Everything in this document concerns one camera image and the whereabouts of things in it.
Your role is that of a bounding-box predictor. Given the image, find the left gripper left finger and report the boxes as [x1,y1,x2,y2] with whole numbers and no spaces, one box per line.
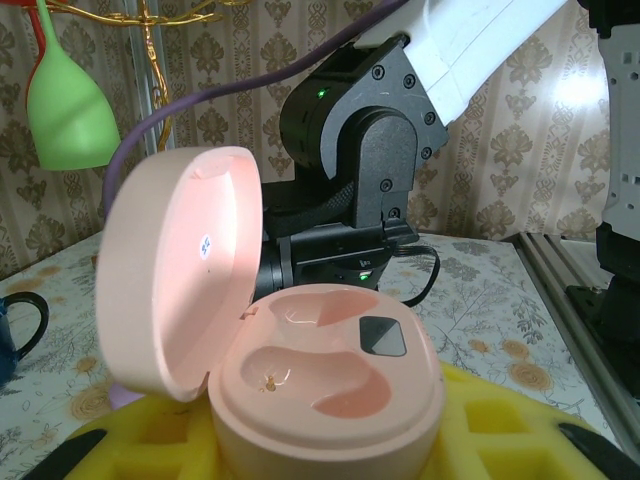
[62,387,224,480]

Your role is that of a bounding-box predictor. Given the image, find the green plastic wine glass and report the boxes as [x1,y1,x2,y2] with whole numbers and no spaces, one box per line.
[25,0,122,172]

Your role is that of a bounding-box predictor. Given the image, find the dark blue enamel mug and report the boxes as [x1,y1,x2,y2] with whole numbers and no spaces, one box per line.
[0,292,51,387]

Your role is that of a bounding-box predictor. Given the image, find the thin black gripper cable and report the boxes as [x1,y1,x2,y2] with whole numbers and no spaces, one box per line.
[394,243,442,310]

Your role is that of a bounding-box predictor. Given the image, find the gold wire rack wooden base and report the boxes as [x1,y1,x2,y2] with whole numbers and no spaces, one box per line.
[47,0,214,154]

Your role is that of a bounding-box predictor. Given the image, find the peach earbud case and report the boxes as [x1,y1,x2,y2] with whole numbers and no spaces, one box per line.
[94,144,448,480]

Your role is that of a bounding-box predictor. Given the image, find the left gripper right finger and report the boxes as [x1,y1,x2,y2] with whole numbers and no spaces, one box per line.
[424,360,619,480]

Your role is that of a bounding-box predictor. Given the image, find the wide aluminium extrusion beam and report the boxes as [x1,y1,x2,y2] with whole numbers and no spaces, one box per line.
[517,232,640,451]

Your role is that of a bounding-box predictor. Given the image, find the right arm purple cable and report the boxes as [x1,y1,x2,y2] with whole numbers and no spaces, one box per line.
[102,0,406,236]

